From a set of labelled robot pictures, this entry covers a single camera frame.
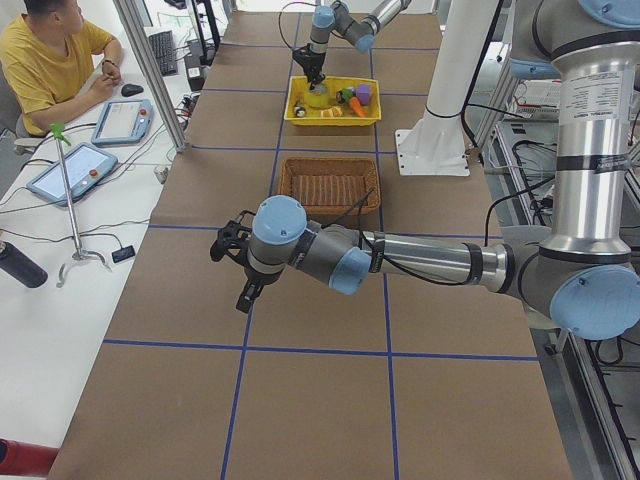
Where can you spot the brown wicker basket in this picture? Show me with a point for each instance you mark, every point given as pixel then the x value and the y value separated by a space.
pixel 329 185

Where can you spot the toy croissant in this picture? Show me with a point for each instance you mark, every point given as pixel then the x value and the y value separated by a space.
pixel 335 111

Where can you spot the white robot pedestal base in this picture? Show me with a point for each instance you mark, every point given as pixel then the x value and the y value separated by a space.
pixel 435 145

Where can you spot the blue teach pendant far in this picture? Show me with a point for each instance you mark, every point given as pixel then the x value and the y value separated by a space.
pixel 123 122

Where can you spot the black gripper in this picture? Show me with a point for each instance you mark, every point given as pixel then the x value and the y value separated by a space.
pixel 255 276
pixel 312 58

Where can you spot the blue teach pendant near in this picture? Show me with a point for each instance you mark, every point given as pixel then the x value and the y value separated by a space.
pixel 86 165

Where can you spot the purple foam block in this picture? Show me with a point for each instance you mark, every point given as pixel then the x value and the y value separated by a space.
pixel 364 93

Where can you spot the black keyboard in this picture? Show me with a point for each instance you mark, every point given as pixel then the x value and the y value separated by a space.
pixel 163 49

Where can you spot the person in yellow shirt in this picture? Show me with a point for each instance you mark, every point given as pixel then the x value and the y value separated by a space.
pixel 58 64

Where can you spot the black water bottle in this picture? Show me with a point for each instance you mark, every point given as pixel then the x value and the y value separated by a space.
pixel 15 263

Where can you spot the black computer mouse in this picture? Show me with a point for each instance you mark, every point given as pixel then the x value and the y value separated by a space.
pixel 129 90

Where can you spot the green tipped grabber stick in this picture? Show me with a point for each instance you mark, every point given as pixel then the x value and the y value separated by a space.
pixel 80 254

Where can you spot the small black dongle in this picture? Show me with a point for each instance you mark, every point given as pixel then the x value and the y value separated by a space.
pixel 122 254

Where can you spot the blue teach pendant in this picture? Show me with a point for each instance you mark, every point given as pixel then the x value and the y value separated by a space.
pixel 86 165
pixel 123 122

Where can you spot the orange toy carrot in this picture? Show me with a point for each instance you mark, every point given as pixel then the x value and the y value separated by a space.
pixel 356 106

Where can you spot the aluminium frame post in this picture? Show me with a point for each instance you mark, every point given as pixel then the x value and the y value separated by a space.
pixel 133 26

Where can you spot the yellow woven basket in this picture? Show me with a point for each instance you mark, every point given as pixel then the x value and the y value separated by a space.
pixel 298 85

